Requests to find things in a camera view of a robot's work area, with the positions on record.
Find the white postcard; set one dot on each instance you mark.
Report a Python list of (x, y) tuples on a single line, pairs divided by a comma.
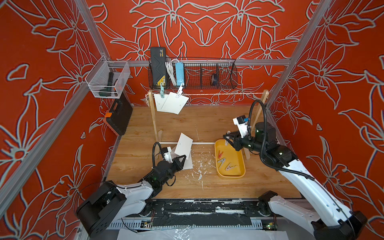
[(188, 163), (159, 101), (184, 145), (174, 103)]

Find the teal clothespin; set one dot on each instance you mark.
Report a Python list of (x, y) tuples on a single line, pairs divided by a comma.
[(162, 91)]

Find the yellow plastic tray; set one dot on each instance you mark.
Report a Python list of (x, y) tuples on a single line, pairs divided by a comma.
[(233, 157)]

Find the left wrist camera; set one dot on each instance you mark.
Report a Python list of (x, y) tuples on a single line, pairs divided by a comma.
[(167, 154)]

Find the black wire basket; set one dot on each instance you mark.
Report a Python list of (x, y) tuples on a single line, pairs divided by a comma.
[(198, 74)]

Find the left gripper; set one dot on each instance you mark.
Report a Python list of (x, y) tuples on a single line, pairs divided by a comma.
[(178, 165)]

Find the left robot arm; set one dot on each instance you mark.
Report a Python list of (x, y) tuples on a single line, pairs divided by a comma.
[(111, 202)]

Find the dark object in basket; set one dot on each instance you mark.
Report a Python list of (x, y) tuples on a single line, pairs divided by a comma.
[(215, 79)]

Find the pink clothespin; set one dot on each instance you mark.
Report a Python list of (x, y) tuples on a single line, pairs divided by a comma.
[(227, 138), (230, 167)]

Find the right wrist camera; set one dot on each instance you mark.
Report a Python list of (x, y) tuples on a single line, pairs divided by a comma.
[(242, 123)]

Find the light blue power bank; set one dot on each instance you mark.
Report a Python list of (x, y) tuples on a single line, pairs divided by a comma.
[(180, 76)]

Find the dark tool in bin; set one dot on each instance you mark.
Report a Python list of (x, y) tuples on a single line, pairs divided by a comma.
[(107, 91)]

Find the white clothespin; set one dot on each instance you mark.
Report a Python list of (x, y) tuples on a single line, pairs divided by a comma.
[(220, 162), (180, 90)]

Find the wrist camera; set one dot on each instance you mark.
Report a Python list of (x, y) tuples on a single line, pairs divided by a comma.
[(242, 123), (167, 154)]

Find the black orange tool case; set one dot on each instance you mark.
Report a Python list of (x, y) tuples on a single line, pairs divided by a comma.
[(118, 116)]

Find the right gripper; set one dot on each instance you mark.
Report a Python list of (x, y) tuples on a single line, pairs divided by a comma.
[(237, 140)]

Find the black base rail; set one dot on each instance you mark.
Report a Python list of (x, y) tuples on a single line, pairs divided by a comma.
[(183, 207)]

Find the black box in basket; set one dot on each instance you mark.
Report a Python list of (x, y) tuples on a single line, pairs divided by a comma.
[(158, 65)]

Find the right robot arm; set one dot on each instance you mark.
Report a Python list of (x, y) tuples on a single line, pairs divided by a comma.
[(330, 218)]

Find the red clothespin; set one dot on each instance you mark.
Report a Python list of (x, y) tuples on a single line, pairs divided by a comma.
[(220, 154)]

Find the wooden string rack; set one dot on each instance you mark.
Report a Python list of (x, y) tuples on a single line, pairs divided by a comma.
[(202, 123)]

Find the clear plastic bin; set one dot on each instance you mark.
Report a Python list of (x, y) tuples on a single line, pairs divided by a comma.
[(98, 77)]

